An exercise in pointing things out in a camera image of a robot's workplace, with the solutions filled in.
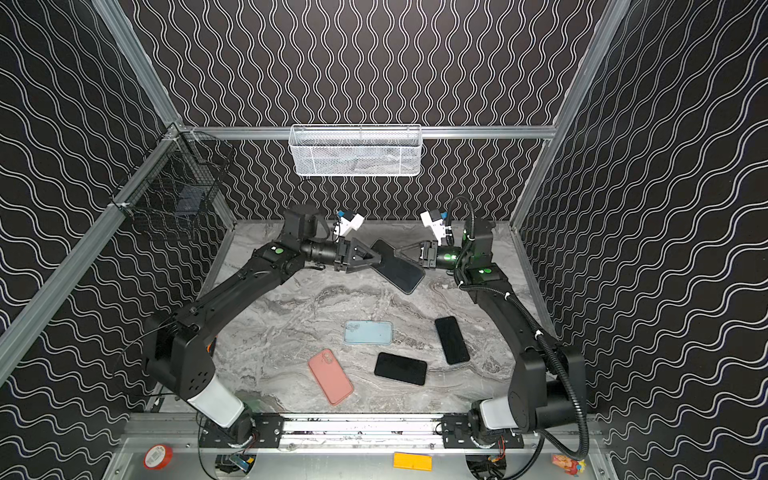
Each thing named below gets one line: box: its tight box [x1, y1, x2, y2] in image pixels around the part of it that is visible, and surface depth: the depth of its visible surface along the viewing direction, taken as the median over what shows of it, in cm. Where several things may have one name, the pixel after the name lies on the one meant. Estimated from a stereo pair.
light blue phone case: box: [344, 320, 393, 345], surface depth 94 cm
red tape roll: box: [144, 444, 173, 470], surface depth 71 cm
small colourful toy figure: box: [551, 454, 586, 477], surface depth 70 cm
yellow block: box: [393, 452, 433, 472], surface depth 72 cm
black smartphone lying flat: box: [374, 352, 427, 386], surface depth 86 cm
